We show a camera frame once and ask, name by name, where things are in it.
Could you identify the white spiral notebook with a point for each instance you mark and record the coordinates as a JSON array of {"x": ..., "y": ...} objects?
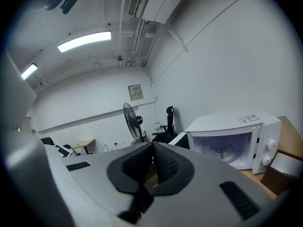
[{"x": 285, "y": 164}]

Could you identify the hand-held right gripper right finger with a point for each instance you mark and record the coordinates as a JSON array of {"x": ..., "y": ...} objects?
[{"x": 203, "y": 185}]

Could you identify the white toaster oven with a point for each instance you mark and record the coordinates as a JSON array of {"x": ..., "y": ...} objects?
[{"x": 227, "y": 124}]

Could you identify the beige wall electrical panel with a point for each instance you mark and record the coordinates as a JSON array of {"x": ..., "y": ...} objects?
[{"x": 135, "y": 92}]

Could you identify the dark brown box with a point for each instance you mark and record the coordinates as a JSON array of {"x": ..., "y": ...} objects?
[{"x": 275, "y": 181}]

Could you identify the round ceiling smoke detector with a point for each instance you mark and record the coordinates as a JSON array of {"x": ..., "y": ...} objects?
[{"x": 120, "y": 58}]

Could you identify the white toaster oven door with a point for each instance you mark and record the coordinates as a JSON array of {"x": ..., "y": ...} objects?
[{"x": 180, "y": 141}]

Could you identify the black office chair with headrest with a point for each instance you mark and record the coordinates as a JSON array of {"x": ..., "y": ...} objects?
[{"x": 168, "y": 126}]

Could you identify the black standing fan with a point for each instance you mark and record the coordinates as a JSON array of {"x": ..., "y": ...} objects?
[{"x": 132, "y": 124}]

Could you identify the white ceiling pipes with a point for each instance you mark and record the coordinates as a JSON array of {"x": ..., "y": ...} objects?
[{"x": 139, "y": 44}]

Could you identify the long ceiling light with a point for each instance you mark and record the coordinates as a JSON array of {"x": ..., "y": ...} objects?
[{"x": 84, "y": 41}]

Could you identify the small wooden desk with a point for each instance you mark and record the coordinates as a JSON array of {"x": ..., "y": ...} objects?
[{"x": 84, "y": 143}]

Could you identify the short ceiling light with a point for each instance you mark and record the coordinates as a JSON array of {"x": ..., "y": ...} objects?
[{"x": 29, "y": 71}]

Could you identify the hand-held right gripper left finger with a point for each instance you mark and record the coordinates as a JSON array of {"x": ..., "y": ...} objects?
[{"x": 94, "y": 171}]

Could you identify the white ceiling air conditioner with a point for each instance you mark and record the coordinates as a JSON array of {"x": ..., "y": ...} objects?
[{"x": 157, "y": 2}]

